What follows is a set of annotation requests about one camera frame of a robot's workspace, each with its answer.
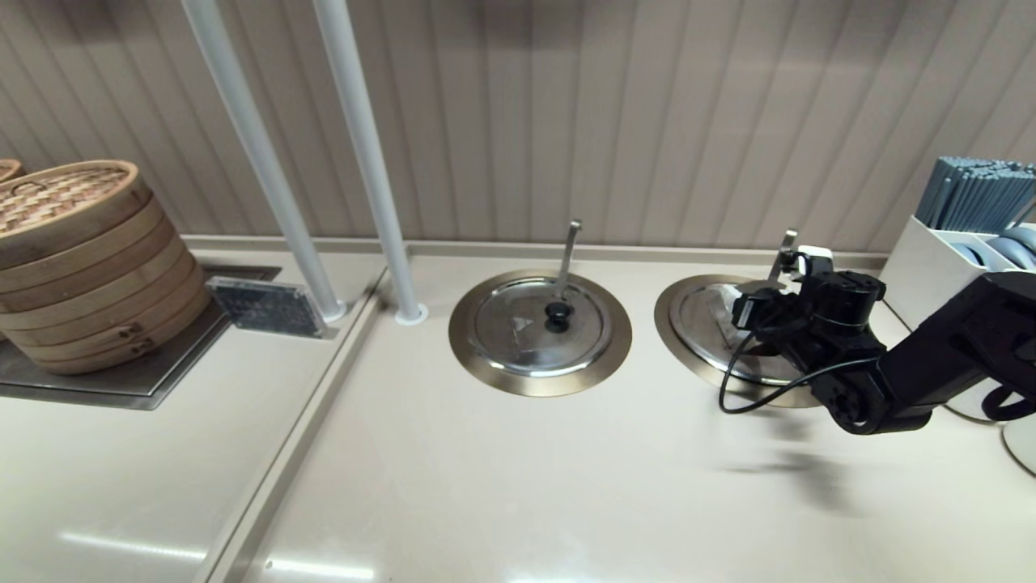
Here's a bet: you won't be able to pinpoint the round steel counter ring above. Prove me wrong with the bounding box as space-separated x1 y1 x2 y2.
448 269 633 398

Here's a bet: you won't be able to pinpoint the grey chopsticks bundle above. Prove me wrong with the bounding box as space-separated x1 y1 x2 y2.
919 157 1036 232

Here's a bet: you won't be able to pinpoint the white cutlery holder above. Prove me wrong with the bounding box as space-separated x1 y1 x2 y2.
878 215 1036 333

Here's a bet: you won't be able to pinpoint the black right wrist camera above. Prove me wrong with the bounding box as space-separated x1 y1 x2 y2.
797 245 887 329

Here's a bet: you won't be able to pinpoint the white ceramic jar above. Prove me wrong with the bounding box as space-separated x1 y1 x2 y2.
1001 417 1036 477
939 381 1036 423

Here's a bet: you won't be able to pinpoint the steel ladle handle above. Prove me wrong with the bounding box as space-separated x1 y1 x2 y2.
773 229 800 284
554 219 583 304

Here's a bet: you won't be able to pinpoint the recessed stainless steel tray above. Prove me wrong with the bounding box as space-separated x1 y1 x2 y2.
0 264 282 410

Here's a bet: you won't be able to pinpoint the steel pot lid black knob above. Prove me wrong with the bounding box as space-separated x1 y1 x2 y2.
672 283 814 387
467 277 614 378

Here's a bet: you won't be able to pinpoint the stacked bamboo steamer baskets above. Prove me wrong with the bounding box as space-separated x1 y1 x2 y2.
0 159 215 375

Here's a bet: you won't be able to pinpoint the white metal pole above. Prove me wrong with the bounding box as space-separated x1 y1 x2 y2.
312 0 428 326
180 0 349 323

